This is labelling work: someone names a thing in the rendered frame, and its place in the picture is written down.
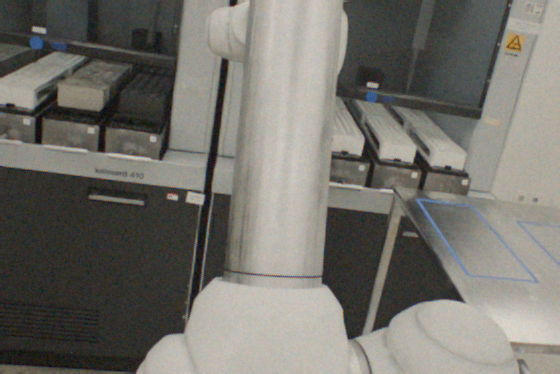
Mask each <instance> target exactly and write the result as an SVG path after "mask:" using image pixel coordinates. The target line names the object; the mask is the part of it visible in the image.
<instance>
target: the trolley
mask: <svg viewBox="0 0 560 374"><path fill-rule="evenodd" d="M402 211H403V213H405V214H406V216H407V218H408V220H409V221H410V223H411V225H412V227H413V229H414V231H415V232H416V234H417V236H418V238H419V239H420V241H421V243H423V245H424V247H425V249H426V250H427V252H428V254H429V255H430V257H431V259H432V261H433V262H434V265H435V267H436V268H437V270H438V272H439V273H440V275H442V277H443V279H444V280H445V283H446V285H447V286H448V288H449V290H450V291H451V293H452V295H453V297H454V298H455V300H456V301H458V302H463V304H466V305H468V306H471V307H473V308H475V309H477V310H479V311H481V312H484V313H485V314H487V315H488V316H490V317H491V318H492V319H493V320H495V321H496V322H497V323H498V324H499V325H500V327H501V328H502V330H504V331H505V333H506V334H507V336H508V339H509V341H510V344H511V347H512V351H513V352H514V353H528V354H542V355H556V356H560V209H558V208H557V207H550V206H543V205H534V204H527V203H519V202H510V201H503V200H494V199H487V198H479V197H470V196H463V195H454V194H447V193H438V192H430V191H423V189H414V188H407V187H398V186H394V189H393V199H392V203H391V209H390V213H389V217H388V221H387V226H385V230H384V234H383V238H382V242H381V247H380V251H379V256H378V260H377V265H376V269H375V273H374V277H373V282H372V286H371V290H370V294H368V299H367V304H366V308H365V312H364V316H363V321H362V325H361V329H360V333H359V336H362V335H365V334H368V333H372V329H373V325H374V321H375V316H376V312H377V308H378V304H379V299H380V295H381V291H382V287H383V284H384V279H385V275H386V271H388V267H389V263H390V258H391V254H392V250H393V246H394V241H395V237H396V233H397V229H398V224H399V220H400V216H401V212H402Z"/></svg>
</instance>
